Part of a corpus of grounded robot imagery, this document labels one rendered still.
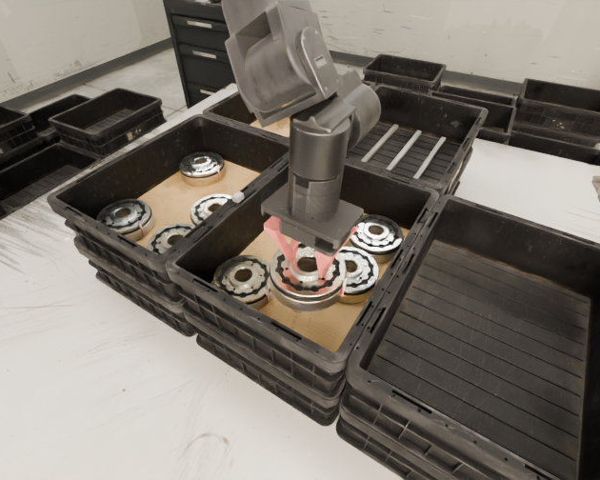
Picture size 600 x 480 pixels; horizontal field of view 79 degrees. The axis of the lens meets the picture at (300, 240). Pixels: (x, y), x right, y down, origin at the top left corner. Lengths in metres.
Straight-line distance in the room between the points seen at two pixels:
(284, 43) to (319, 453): 0.56
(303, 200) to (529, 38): 3.51
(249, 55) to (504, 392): 0.53
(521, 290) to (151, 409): 0.66
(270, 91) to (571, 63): 3.60
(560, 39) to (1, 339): 3.79
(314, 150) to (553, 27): 3.51
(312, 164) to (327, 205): 0.05
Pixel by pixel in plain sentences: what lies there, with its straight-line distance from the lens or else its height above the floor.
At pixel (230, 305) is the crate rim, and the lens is 0.50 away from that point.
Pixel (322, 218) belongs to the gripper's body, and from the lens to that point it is 0.39.
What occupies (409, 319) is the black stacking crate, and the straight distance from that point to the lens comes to 0.62.
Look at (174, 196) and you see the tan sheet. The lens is 0.86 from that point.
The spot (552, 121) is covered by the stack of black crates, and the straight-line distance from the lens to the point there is 2.18.
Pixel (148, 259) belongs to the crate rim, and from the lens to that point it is 0.59.
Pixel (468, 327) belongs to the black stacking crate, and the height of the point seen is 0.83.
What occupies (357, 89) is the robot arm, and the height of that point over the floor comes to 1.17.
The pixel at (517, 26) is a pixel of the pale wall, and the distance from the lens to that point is 3.78.
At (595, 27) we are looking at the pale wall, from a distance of 3.81.
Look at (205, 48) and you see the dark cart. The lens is 2.33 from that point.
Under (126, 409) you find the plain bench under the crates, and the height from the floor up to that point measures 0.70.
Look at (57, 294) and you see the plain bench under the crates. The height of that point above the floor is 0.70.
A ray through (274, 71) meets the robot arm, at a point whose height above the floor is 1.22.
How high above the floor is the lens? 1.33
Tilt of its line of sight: 45 degrees down
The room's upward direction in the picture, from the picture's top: straight up
